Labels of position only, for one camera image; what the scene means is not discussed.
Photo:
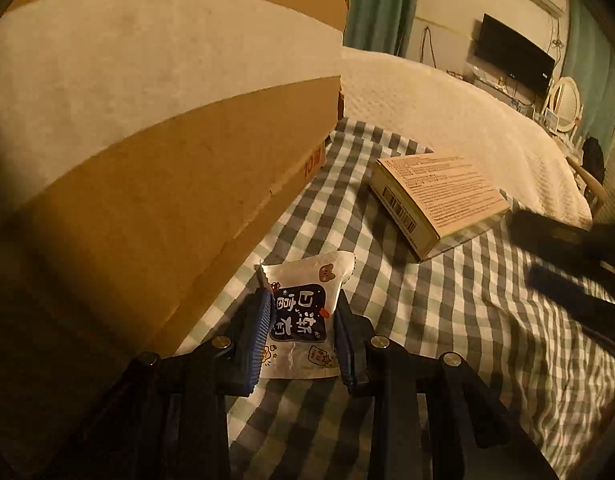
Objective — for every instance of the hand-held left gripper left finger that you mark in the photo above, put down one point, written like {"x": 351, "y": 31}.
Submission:
{"x": 261, "y": 330}

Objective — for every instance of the narrow teal curtain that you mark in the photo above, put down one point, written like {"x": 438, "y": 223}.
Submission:
{"x": 587, "y": 45}

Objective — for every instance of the white snack packet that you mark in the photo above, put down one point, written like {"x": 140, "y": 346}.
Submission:
{"x": 302, "y": 280}

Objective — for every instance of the black bag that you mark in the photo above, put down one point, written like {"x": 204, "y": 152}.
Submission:
{"x": 592, "y": 160}

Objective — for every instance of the black wall television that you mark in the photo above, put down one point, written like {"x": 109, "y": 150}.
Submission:
{"x": 512, "y": 55}

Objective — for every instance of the tan printed box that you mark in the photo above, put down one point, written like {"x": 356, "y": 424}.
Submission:
{"x": 447, "y": 190}

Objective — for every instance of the grey mini fridge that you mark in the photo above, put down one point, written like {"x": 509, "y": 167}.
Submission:
{"x": 490, "y": 82}

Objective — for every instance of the wide teal curtain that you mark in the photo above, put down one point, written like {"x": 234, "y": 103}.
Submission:
{"x": 382, "y": 5}

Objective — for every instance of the oval white mirror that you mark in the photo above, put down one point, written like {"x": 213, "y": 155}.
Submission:
{"x": 562, "y": 102}

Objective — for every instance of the wooden chair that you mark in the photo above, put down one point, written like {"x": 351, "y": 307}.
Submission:
{"x": 592, "y": 187}

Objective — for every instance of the brown cardboard box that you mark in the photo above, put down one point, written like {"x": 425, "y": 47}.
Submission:
{"x": 137, "y": 160}

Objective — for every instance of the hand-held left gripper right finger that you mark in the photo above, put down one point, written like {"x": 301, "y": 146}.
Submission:
{"x": 343, "y": 350}

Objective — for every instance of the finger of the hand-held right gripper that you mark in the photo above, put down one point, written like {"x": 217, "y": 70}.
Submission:
{"x": 567, "y": 292}
{"x": 552, "y": 235}

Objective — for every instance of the white quilted bedspread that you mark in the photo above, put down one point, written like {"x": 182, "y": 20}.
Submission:
{"x": 437, "y": 105}

